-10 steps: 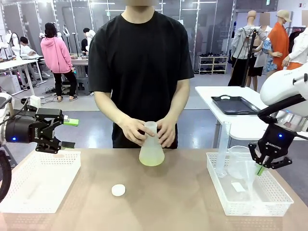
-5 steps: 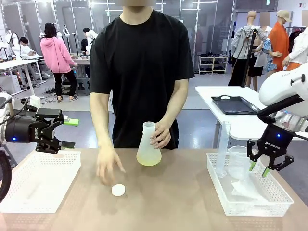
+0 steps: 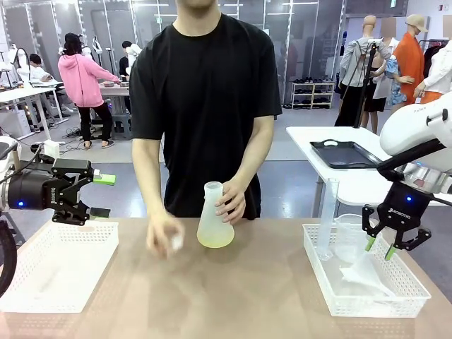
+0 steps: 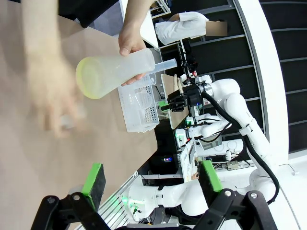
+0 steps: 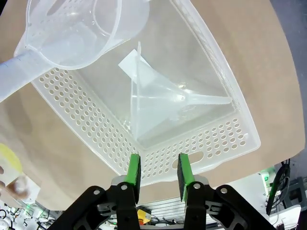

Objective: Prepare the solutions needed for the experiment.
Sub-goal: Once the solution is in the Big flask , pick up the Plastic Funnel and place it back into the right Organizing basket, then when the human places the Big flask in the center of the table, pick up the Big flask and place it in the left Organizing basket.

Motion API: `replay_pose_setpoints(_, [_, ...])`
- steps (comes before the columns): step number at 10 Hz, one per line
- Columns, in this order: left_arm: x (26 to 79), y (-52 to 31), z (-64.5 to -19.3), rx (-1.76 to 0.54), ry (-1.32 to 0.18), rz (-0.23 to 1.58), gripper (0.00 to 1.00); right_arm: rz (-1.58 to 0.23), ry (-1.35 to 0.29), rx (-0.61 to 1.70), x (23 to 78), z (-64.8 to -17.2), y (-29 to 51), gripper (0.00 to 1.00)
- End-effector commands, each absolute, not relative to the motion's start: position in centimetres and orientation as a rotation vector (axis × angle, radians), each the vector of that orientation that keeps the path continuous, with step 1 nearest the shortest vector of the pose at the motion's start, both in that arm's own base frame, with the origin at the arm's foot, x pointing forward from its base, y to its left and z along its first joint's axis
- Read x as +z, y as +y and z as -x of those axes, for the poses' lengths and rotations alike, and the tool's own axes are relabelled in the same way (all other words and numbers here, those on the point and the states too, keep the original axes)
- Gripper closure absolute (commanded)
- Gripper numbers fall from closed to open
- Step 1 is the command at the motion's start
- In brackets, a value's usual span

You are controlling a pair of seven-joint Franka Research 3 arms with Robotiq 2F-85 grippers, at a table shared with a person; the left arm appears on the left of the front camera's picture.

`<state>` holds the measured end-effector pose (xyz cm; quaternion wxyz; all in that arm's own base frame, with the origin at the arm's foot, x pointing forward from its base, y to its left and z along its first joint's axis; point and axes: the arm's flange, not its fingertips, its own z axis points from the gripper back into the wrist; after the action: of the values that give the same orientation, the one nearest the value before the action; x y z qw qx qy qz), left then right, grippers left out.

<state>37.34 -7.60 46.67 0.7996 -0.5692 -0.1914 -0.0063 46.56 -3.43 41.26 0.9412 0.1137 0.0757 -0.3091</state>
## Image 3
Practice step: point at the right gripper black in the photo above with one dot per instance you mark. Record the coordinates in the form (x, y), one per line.
(400, 208)

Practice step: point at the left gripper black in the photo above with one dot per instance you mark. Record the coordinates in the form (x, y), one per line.
(31, 190)

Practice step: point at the clear plastic beaker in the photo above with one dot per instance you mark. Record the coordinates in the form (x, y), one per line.
(347, 236)

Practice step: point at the clear plastic graduated cylinder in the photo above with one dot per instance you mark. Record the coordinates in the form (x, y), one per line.
(326, 219)

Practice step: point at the white perforated plastic basket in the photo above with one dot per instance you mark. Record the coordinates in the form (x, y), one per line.
(367, 303)
(56, 275)

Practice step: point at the white round stopper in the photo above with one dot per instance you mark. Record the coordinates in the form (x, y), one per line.
(177, 242)

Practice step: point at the frosted plastic conical flask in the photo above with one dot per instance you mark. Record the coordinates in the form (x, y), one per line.
(213, 229)

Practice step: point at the person's right forearm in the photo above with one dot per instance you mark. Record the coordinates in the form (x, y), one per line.
(150, 176)

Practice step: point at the person's left forearm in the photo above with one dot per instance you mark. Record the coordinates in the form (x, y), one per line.
(256, 148)

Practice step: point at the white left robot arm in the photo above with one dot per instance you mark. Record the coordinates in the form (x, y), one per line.
(7, 152)

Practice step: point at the person's right hand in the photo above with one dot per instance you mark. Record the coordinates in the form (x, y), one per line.
(160, 236)

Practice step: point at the person's left hand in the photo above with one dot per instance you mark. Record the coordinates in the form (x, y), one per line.
(231, 203)

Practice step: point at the clear plastic funnel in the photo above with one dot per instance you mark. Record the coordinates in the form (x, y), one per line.
(360, 273)

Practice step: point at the white side table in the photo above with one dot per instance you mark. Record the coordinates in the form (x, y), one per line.
(356, 190)

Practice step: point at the grey step stool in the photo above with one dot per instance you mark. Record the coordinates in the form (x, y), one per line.
(120, 125)

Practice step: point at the black plastic tray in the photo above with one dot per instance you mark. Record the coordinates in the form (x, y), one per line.
(344, 153)

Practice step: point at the white workbench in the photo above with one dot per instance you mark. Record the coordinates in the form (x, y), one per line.
(114, 90)

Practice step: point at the long white desk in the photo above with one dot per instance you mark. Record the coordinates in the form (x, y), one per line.
(24, 93)

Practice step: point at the person in pink hoodie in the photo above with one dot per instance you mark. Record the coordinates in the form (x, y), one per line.
(81, 77)

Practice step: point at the seated person in white shirt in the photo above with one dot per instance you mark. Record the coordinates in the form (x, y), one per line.
(37, 69)

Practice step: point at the background person in black clothes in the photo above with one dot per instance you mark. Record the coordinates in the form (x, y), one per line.
(124, 63)

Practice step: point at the mannequin in blue floral dress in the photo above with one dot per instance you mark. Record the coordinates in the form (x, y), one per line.
(388, 81)

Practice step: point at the black tripod stand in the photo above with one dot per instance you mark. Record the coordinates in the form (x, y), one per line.
(365, 81)

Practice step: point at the white shoe rack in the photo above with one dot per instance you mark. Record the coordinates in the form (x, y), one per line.
(312, 93)

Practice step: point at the person in black t-shirt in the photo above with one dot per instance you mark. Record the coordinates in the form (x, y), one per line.
(205, 88)

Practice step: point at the mannequin in white jacket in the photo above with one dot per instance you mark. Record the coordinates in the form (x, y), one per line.
(439, 70)

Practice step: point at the mannequin in orange jacket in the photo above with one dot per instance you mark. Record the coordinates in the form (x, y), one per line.
(409, 63)

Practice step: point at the mannequin in grey shirt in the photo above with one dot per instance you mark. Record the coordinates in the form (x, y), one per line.
(356, 63)

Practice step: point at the white camera box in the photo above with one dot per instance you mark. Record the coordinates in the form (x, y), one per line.
(51, 149)

